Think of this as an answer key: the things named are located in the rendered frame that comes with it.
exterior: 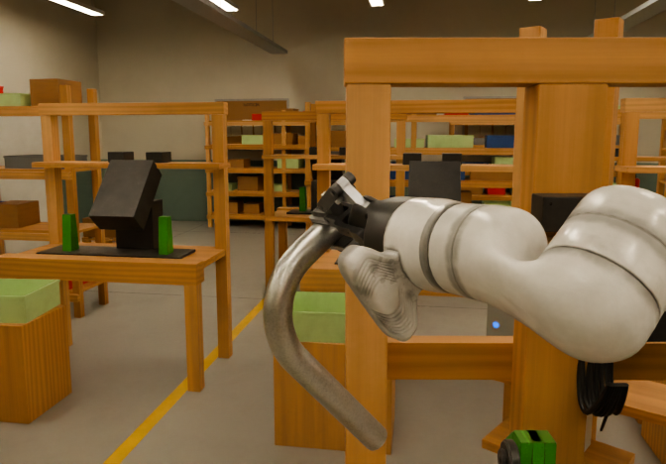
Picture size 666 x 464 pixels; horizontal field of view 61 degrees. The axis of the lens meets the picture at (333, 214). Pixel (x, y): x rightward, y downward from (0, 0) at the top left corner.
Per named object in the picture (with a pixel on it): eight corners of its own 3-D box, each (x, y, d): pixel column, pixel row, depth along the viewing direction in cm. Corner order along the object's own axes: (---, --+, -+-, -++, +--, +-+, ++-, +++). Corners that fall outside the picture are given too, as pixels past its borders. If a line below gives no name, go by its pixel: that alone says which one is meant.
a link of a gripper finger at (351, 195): (384, 203, 50) (378, 212, 52) (346, 168, 51) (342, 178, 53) (366, 220, 50) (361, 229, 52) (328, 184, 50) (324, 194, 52)
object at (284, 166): (364, 231, 1039) (365, 107, 1008) (206, 227, 1085) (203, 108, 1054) (367, 226, 1092) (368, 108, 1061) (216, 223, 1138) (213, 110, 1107)
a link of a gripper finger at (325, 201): (358, 176, 51) (347, 201, 56) (343, 164, 51) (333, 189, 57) (337, 195, 50) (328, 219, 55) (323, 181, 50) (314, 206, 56)
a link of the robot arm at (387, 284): (329, 261, 43) (376, 274, 38) (422, 171, 47) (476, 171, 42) (388, 343, 47) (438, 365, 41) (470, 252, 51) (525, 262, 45)
